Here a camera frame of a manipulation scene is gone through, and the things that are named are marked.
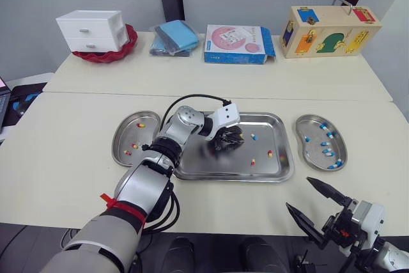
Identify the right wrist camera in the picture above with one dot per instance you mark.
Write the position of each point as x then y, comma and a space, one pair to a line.
370, 218

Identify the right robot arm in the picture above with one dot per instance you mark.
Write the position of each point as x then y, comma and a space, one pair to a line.
391, 255

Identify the red scalloped bowl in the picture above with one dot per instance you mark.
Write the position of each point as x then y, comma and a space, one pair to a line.
105, 56

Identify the steel kidney dish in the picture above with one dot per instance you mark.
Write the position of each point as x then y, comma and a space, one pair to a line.
134, 135
316, 154

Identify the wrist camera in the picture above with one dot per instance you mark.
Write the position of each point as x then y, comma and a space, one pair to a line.
370, 218
225, 114

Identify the steel rectangular tray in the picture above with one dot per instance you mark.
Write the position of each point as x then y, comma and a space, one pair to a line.
223, 164

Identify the pink and blue cardboard box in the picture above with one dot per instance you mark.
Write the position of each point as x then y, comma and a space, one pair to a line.
236, 43

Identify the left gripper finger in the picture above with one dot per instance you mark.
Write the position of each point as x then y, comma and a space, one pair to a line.
223, 145
234, 135

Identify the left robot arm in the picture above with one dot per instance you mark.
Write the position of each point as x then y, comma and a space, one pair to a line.
143, 186

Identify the white plastic drawer unit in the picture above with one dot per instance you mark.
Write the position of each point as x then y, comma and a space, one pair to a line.
89, 31

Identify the black and blue bag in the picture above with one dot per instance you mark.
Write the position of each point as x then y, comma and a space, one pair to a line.
24, 100

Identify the wooden lock toy box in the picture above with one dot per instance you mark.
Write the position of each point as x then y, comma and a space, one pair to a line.
322, 30

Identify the blue cloth pack in plastic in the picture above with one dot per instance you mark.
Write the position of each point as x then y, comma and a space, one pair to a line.
175, 36

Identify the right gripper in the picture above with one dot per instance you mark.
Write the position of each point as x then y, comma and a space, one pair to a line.
342, 228

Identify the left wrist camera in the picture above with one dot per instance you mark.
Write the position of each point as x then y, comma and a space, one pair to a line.
225, 114

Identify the laptop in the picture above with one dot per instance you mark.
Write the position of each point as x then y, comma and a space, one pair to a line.
2, 103

